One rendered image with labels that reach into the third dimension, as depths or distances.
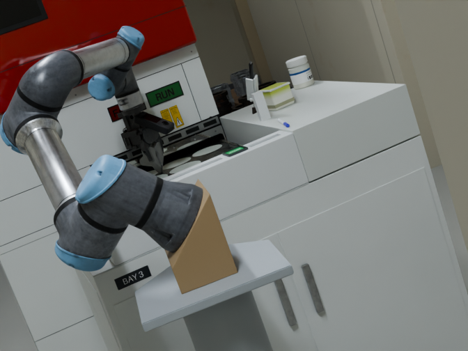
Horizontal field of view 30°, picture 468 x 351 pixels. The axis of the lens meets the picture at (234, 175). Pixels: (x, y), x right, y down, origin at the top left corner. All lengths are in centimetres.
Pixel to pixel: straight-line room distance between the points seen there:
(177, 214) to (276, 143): 54
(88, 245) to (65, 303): 100
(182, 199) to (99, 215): 17
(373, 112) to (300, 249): 41
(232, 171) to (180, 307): 57
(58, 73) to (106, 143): 69
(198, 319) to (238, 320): 8
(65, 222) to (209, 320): 37
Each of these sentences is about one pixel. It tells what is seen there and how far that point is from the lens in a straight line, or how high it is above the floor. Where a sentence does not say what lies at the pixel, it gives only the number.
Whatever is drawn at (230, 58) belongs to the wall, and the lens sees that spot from 1021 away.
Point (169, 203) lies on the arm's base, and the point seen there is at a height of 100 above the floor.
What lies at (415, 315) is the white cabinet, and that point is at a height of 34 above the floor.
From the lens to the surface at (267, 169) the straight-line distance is 225.
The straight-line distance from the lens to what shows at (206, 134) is 283.
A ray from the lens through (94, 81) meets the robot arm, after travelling 248.
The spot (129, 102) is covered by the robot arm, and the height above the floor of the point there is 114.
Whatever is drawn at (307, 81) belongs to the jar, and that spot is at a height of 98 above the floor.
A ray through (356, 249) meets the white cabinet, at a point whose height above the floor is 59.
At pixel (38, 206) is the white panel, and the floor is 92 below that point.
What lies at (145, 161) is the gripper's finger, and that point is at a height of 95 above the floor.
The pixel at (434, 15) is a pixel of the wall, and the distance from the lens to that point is 17.
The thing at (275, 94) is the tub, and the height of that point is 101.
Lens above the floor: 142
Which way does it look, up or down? 13 degrees down
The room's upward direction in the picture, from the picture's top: 19 degrees counter-clockwise
